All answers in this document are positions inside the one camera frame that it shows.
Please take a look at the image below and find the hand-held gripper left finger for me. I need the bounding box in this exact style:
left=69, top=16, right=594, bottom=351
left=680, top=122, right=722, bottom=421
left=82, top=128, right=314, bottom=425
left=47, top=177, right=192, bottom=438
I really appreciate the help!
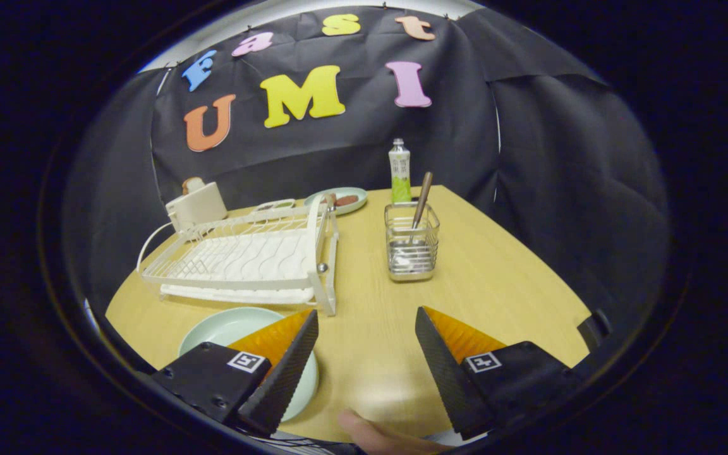
left=151, top=308, right=320, bottom=438

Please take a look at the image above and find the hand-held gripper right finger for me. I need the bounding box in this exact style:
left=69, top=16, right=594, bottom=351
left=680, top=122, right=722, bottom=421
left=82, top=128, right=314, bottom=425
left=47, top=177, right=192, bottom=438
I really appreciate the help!
left=415, top=306, right=583, bottom=441

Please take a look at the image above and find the pale green plate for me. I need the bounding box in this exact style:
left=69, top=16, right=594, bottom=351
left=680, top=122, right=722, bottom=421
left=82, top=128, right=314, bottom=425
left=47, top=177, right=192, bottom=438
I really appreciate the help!
left=178, top=306, right=320, bottom=423

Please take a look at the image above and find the metal wire basket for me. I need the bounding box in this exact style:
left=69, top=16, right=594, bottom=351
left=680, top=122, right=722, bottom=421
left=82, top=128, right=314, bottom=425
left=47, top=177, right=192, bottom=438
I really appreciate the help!
left=384, top=201, right=440, bottom=282

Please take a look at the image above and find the white dish rack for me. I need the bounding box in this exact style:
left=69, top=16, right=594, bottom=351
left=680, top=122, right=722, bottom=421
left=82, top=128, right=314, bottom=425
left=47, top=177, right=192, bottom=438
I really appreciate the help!
left=138, top=194, right=341, bottom=317

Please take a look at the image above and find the metal spoon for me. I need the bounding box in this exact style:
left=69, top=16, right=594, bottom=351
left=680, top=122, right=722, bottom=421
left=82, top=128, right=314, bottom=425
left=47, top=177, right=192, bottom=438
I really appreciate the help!
left=396, top=171, right=434, bottom=269

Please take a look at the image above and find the green plate with meat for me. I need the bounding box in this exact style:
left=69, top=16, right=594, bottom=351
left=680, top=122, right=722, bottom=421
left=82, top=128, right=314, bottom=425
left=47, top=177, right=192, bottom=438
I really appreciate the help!
left=304, top=186, right=368, bottom=216

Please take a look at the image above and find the white divided food tray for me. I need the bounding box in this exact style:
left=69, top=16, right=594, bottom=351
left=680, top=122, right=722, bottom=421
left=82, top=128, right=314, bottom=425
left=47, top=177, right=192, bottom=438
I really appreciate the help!
left=252, top=198, right=297, bottom=214

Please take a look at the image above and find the white toaster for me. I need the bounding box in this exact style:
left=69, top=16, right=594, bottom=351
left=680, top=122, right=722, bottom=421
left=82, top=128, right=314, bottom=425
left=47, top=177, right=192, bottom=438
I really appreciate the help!
left=166, top=182, right=229, bottom=233

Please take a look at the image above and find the green drink bottle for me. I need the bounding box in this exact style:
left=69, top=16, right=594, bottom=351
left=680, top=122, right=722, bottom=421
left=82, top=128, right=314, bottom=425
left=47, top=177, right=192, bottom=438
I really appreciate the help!
left=389, top=138, right=413, bottom=205

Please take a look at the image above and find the black backdrop cloth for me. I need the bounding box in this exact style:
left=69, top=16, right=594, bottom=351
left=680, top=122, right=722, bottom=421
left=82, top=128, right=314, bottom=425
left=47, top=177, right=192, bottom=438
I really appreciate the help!
left=61, top=6, right=671, bottom=329

